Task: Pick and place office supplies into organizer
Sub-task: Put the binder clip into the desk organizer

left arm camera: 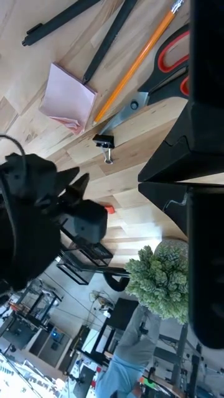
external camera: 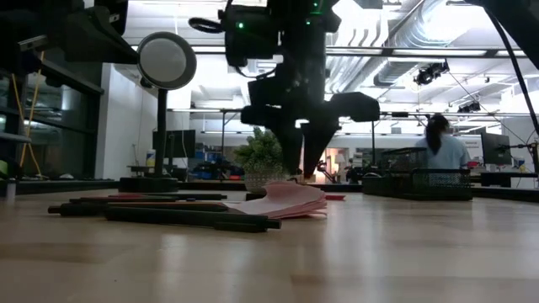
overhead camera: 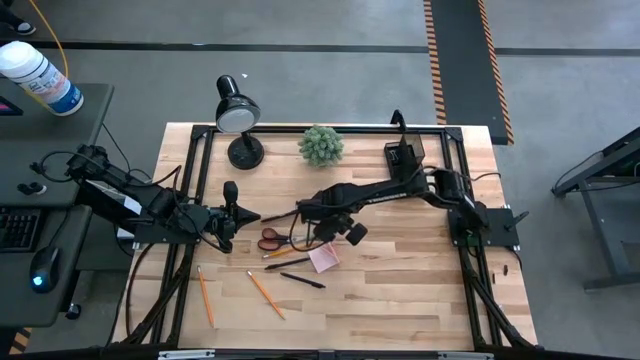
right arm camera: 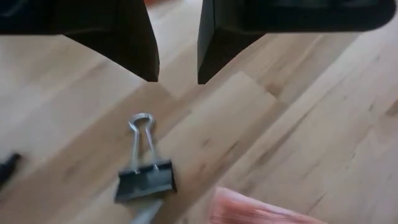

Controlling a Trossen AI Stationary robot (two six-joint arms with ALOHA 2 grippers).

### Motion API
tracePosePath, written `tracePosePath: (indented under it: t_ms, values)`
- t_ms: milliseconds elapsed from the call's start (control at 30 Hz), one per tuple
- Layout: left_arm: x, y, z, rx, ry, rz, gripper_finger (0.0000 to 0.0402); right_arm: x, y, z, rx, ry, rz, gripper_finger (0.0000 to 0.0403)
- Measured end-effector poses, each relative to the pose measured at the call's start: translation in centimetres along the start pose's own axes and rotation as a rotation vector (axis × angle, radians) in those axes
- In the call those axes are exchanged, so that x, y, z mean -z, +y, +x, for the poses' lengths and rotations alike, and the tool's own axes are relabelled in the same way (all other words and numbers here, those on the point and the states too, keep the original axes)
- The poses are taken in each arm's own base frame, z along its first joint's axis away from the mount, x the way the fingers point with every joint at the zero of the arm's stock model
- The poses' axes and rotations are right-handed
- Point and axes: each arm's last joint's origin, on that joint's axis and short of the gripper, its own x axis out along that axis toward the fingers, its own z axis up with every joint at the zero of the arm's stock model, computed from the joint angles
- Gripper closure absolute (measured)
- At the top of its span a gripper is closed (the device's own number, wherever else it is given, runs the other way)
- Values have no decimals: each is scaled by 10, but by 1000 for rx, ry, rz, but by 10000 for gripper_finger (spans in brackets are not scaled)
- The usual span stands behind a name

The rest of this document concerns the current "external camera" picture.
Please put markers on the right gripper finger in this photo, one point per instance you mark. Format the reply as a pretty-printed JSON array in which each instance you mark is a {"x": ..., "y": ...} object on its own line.
[
  {"x": 290, "y": 143},
  {"x": 318, "y": 143}
]

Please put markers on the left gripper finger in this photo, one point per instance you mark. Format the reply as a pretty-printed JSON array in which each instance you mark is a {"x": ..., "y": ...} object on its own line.
[
  {"x": 97, "y": 33},
  {"x": 92, "y": 56}
]

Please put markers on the pink sticky notes pad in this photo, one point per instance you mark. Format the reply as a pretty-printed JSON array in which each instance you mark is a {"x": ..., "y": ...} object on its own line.
[{"x": 290, "y": 198}]

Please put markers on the red eraser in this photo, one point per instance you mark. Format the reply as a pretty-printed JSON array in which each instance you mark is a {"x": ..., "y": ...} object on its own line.
[{"x": 335, "y": 197}]

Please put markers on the small background robot arm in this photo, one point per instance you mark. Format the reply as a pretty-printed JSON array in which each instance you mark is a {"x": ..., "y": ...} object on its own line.
[{"x": 328, "y": 174}]

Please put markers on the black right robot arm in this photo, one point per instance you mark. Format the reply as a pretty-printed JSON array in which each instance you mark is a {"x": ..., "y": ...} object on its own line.
[{"x": 303, "y": 42}]

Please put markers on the black mesh desk organizer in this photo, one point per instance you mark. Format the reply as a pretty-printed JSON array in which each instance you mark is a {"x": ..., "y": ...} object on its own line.
[{"x": 438, "y": 185}]

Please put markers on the green potted plant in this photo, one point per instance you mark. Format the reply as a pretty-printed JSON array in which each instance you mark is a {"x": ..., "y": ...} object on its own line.
[{"x": 257, "y": 155}]

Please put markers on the black desk lamp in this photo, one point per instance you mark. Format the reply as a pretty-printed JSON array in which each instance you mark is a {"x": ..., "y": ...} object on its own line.
[{"x": 166, "y": 61}]

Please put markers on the black computer monitor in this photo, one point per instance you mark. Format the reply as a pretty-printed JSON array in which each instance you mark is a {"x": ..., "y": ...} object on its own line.
[
  {"x": 181, "y": 143},
  {"x": 496, "y": 149}
]

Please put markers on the black ceiling track light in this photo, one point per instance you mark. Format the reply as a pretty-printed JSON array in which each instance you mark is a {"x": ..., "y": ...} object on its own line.
[
  {"x": 429, "y": 73},
  {"x": 469, "y": 108}
]

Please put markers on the person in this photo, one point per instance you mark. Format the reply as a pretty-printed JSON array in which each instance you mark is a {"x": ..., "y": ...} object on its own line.
[{"x": 442, "y": 147}]

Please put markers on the green ball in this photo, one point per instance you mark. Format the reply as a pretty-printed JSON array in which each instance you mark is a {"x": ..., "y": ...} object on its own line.
[{"x": 3, "y": 169}]

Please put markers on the black background rig frame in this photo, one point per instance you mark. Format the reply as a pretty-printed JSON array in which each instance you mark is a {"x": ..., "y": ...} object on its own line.
[
  {"x": 229, "y": 111},
  {"x": 400, "y": 114}
]

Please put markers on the white cylinder post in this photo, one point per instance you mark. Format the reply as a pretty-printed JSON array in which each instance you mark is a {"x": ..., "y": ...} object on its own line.
[{"x": 11, "y": 189}]

